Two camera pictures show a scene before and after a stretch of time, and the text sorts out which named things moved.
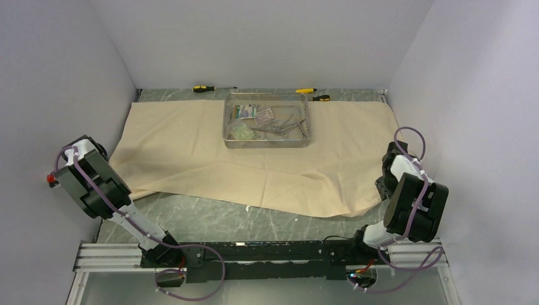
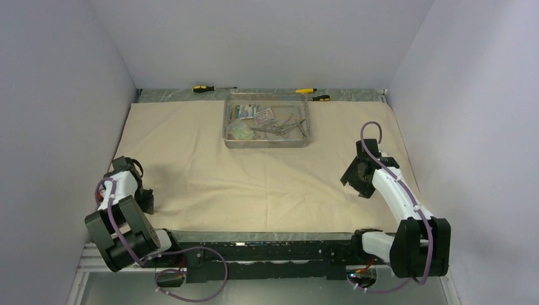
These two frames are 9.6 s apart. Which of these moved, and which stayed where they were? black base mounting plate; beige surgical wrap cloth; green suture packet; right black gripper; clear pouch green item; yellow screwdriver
Moved: right black gripper; beige surgical wrap cloth
Stayed: yellow screwdriver; green suture packet; clear pouch green item; black base mounting plate
